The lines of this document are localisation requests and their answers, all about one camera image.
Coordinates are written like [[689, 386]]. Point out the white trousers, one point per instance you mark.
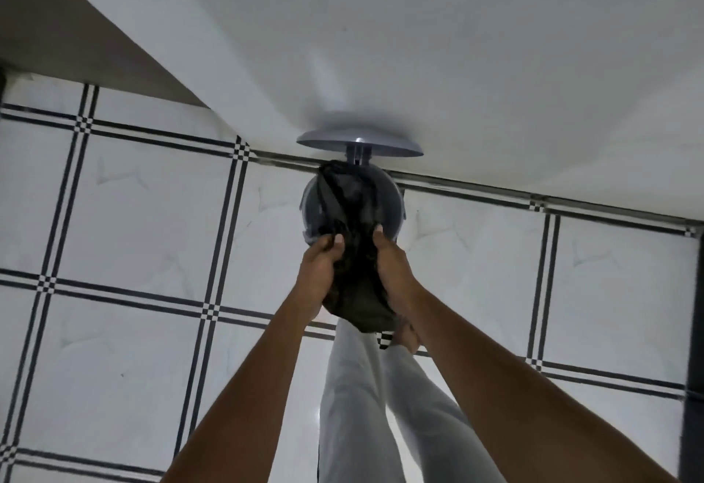
[[357, 411]]

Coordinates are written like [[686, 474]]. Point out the black cloth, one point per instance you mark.
[[355, 246]]

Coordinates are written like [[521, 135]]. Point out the person's right hand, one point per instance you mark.
[[393, 273]]

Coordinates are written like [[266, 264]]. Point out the dark vertical frame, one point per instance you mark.
[[694, 356]]

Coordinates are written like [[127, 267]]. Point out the person's right fingers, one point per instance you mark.
[[380, 235]]

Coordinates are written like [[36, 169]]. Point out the person's left hand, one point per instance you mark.
[[318, 279]]

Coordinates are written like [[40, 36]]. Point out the dark brown panel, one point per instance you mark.
[[66, 20]]

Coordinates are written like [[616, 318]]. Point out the grey round plastic bowl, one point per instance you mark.
[[391, 207]]

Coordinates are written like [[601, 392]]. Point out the person's left fingers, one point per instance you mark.
[[331, 244]]

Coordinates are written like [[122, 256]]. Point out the grey round disc lid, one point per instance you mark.
[[360, 141]]

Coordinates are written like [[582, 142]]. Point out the person's left forearm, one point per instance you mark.
[[242, 394]]

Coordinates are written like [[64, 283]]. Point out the person's right forearm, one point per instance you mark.
[[511, 389]]

